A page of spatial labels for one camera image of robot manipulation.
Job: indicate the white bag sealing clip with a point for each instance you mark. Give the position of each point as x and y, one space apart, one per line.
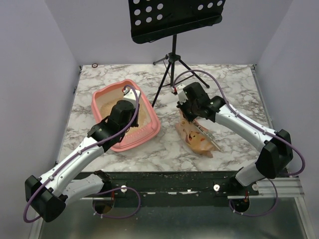
209 143

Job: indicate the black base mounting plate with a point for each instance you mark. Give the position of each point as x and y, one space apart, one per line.
176 189

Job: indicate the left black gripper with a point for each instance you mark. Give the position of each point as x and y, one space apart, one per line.
135 115

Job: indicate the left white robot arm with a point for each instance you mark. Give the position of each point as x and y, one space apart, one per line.
50 193

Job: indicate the orange cat litter bag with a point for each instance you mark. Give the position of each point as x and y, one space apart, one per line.
192 134

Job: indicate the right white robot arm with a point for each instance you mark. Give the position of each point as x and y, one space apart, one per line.
272 145

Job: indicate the pink litter box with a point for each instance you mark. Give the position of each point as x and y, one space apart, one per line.
149 124

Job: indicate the black music stand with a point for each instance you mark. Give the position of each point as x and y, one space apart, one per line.
152 20

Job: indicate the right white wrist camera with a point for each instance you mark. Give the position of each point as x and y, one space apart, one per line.
182 98

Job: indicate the aluminium frame rail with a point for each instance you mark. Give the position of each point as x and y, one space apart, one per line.
286 188

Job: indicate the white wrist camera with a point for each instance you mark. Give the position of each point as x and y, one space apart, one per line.
131 95
182 98

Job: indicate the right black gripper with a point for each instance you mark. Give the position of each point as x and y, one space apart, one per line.
186 112

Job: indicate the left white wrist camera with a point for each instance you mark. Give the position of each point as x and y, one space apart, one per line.
131 95

